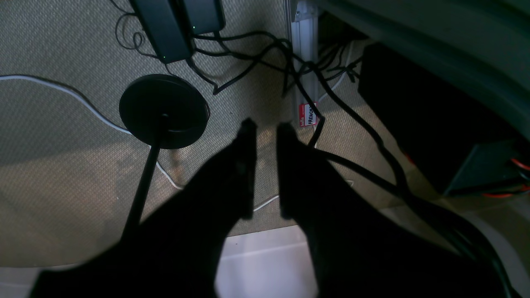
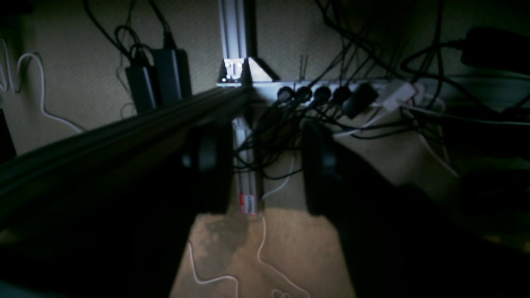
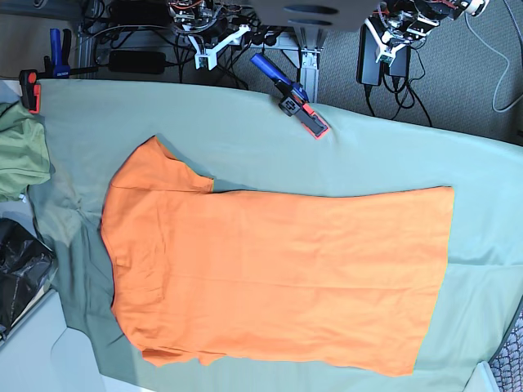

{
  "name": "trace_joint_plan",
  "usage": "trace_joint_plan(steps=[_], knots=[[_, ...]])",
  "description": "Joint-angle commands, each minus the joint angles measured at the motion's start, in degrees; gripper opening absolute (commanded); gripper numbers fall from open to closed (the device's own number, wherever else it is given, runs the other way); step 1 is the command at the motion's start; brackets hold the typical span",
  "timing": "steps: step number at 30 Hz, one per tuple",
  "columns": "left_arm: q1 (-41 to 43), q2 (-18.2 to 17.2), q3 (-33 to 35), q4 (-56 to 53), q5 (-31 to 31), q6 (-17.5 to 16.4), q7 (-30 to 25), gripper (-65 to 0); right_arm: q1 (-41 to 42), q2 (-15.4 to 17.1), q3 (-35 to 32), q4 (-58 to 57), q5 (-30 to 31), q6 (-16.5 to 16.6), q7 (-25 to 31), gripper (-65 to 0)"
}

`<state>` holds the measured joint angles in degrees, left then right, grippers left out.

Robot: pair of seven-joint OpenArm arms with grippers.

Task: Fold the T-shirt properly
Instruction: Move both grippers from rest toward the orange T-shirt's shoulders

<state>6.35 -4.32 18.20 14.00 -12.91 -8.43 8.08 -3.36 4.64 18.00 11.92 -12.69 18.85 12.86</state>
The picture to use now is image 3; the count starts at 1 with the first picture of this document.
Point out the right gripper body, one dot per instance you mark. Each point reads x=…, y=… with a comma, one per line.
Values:
x=209, y=35

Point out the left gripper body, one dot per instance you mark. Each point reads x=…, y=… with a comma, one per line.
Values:
x=402, y=26

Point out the orange T-shirt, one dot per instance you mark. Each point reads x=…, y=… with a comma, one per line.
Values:
x=351, y=282

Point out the black power adapter pair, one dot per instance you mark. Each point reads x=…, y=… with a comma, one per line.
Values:
x=375, y=58

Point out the black power adapter left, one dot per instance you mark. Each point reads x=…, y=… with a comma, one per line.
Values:
x=137, y=62

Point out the blue clamp on table edge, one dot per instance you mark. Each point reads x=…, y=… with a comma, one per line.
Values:
x=295, y=101

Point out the green table cloth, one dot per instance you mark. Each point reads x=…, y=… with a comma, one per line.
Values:
x=244, y=141

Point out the olive green garment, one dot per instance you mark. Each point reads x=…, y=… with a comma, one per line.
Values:
x=24, y=155

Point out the black plastic bag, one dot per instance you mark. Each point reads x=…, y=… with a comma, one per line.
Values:
x=25, y=265

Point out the aluminium frame post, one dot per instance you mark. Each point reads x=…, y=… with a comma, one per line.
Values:
x=310, y=43

